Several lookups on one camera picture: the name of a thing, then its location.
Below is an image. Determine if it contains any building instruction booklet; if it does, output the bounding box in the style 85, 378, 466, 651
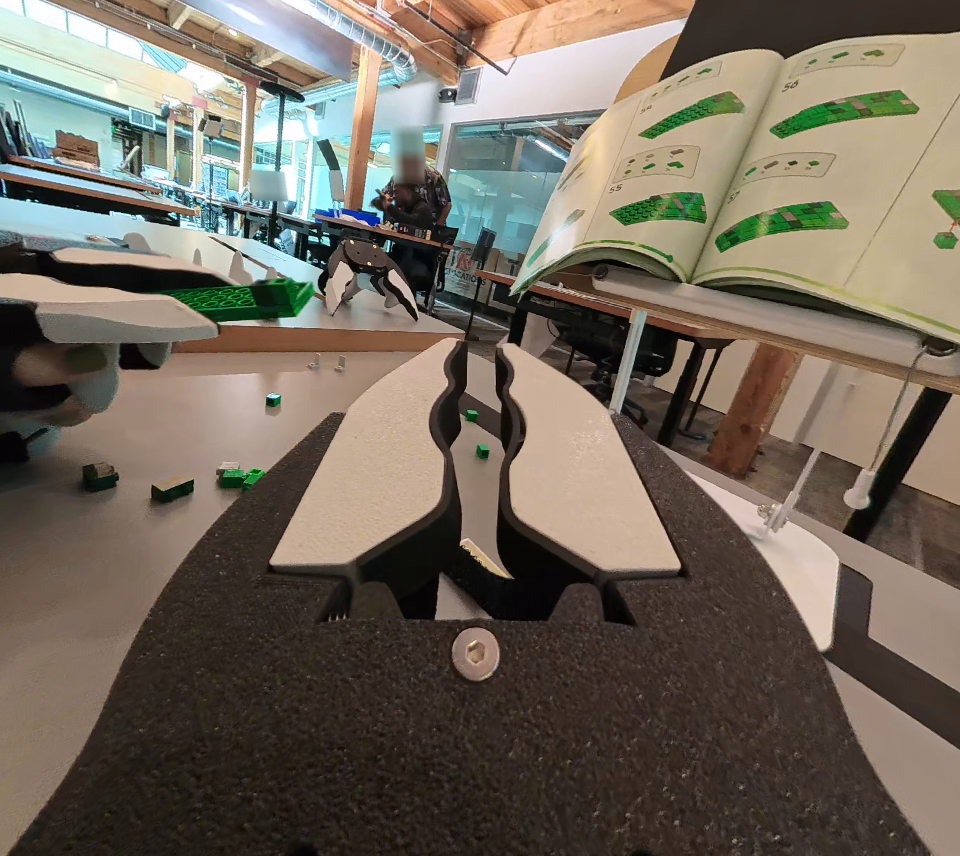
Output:
510, 42, 960, 341

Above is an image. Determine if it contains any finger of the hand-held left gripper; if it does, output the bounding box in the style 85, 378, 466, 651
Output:
0, 273, 221, 347
48, 246, 243, 292

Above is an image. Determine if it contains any white book stand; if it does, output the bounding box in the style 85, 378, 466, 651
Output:
592, 264, 960, 655

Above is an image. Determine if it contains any green studded base plate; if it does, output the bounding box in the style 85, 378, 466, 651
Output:
161, 277, 316, 322

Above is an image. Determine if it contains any wooden ceiling column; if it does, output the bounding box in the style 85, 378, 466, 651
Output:
343, 42, 385, 212

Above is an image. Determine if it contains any grey desk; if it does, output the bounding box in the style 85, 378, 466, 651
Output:
0, 346, 960, 856

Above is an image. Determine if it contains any white wood-edged desk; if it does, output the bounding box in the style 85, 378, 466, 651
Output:
0, 196, 466, 355

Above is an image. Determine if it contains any long wooden worktable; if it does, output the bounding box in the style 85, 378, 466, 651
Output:
0, 155, 198, 221

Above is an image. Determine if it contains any glass office partition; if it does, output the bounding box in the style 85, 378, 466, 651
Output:
442, 110, 605, 253

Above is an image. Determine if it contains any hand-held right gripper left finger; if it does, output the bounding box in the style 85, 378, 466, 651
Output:
268, 337, 465, 584

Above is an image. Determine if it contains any wooden support post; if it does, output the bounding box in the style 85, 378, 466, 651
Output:
708, 342, 802, 478

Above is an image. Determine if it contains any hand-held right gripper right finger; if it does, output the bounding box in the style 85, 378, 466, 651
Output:
495, 342, 685, 584

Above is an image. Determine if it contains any black-legged wooden desk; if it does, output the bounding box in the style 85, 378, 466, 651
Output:
510, 275, 960, 546

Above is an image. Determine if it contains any black office chair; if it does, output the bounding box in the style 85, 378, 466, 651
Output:
558, 312, 676, 426

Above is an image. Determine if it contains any white hanging cord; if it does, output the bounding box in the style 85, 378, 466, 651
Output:
843, 342, 931, 511

